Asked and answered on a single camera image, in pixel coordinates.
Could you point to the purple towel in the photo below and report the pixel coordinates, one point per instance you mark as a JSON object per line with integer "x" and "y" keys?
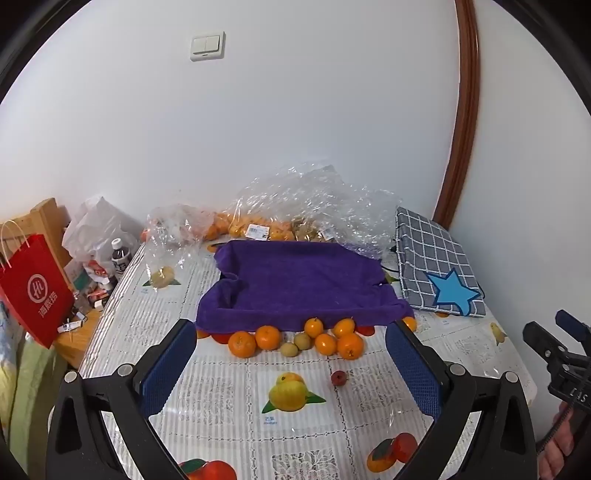
{"x": 300, "y": 281}

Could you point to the pile of bagged tangerines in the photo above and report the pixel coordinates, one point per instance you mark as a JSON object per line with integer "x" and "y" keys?
{"x": 240, "y": 226}

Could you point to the person's right hand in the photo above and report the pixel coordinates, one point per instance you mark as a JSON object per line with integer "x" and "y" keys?
{"x": 561, "y": 445}

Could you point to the brown wooden door frame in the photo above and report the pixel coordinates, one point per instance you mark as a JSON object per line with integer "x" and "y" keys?
{"x": 464, "y": 115}

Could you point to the clear plastic bag white label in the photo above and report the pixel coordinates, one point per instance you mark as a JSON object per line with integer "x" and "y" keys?
{"x": 258, "y": 203}

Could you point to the wooden headboard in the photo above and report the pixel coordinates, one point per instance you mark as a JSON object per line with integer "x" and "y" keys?
{"x": 48, "y": 221}

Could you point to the green and yellow bedding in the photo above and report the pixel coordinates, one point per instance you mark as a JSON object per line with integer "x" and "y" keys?
{"x": 23, "y": 392}

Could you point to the grey checkered case blue star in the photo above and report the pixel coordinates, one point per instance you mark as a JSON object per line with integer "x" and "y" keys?
{"x": 429, "y": 258}

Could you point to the small red fruit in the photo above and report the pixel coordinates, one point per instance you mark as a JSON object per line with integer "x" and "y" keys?
{"x": 338, "y": 378}

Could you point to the large tangerine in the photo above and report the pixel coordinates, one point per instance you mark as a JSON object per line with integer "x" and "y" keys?
{"x": 242, "y": 345}
{"x": 268, "y": 337}
{"x": 351, "y": 347}

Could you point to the red and white packet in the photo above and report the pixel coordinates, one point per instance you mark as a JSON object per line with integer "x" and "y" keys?
{"x": 98, "y": 272}

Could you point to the small clear plastic bag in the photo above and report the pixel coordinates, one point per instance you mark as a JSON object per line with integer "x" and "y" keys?
{"x": 173, "y": 240}

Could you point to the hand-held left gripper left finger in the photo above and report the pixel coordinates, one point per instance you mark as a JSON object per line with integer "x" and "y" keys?
{"x": 168, "y": 364}

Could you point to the white light switch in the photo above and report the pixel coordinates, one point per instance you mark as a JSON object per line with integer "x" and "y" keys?
{"x": 207, "y": 45}

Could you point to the small yellow-green fruit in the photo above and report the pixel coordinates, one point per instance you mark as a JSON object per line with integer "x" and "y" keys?
{"x": 289, "y": 350}
{"x": 304, "y": 340}

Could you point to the small tangerine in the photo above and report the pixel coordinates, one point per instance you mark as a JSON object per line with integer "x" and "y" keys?
{"x": 314, "y": 327}
{"x": 344, "y": 327}
{"x": 325, "y": 344}
{"x": 409, "y": 324}

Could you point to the red paper bag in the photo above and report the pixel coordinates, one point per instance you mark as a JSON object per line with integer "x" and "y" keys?
{"x": 34, "y": 290}

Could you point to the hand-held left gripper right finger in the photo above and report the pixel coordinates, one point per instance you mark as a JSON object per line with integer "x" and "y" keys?
{"x": 413, "y": 369}

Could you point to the dark bottle white cap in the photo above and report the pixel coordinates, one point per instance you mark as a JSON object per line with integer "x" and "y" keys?
{"x": 121, "y": 258}

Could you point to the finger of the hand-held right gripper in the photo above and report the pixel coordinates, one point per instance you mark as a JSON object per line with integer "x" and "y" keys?
{"x": 575, "y": 330}
{"x": 545, "y": 346}

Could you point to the pile of bagged brown fruits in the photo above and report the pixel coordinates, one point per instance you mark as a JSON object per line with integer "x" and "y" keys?
{"x": 309, "y": 230}

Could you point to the wooden side table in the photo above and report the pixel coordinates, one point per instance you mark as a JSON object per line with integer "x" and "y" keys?
{"x": 78, "y": 341}

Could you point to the large crumpled clear plastic bag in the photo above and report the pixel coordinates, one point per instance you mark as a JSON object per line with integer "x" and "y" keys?
{"x": 355, "y": 212}

